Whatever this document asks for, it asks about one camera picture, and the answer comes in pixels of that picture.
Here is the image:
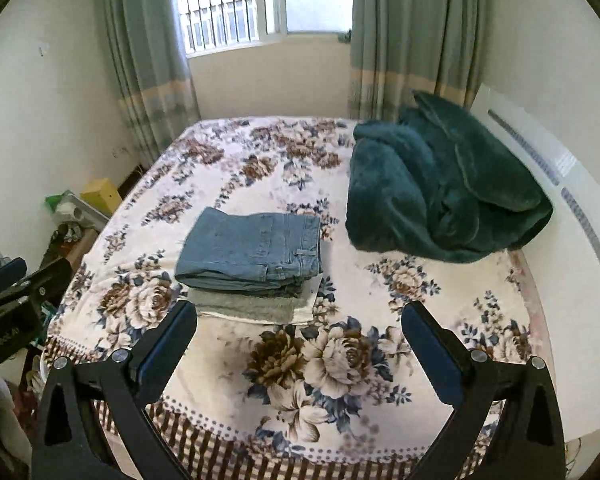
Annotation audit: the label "grey folded towel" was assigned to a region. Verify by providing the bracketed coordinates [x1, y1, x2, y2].
[187, 273, 324, 325]

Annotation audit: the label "grey-green left curtain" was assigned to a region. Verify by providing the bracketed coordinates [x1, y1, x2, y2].
[94, 0, 200, 168]

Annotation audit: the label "white and green clutter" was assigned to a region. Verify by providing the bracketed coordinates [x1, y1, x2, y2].
[44, 190, 109, 232]

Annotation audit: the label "grey-green right curtain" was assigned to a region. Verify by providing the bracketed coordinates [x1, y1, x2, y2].
[348, 0, 490, 120]

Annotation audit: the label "grey-green curtain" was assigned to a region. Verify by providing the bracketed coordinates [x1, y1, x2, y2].
[94, 0, 200, 168]
[348, 0, 490, 120]

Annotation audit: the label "dark green plush blanket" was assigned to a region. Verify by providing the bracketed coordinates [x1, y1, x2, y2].
[346, 91, 553, 263]

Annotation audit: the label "white headboard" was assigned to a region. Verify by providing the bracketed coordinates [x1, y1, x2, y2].
[471, 86, 600, 440]

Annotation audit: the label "yellow box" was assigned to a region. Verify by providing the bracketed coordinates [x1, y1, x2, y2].
[80, 178, 122, 216]

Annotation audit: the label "blue denim jeans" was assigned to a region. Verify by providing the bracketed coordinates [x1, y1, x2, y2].
[174, 207, 322, 292]

